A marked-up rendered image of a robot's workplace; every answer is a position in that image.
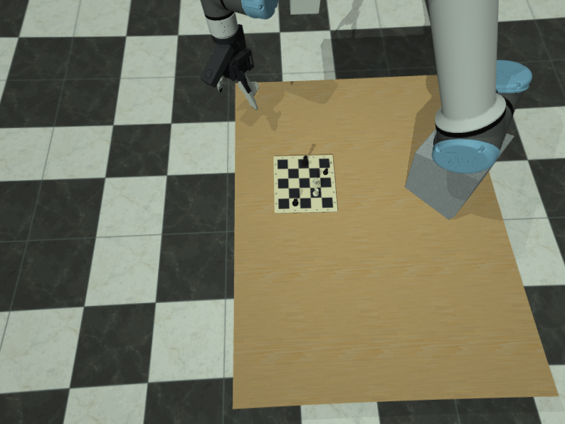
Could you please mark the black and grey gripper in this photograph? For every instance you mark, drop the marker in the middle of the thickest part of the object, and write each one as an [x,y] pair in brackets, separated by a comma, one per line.
[238,65]

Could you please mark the black and cream chessboard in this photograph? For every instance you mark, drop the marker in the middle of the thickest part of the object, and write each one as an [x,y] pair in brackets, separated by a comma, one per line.
[292,180]

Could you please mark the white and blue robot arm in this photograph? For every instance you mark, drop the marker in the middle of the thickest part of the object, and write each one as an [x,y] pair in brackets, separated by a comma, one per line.
[478,93]

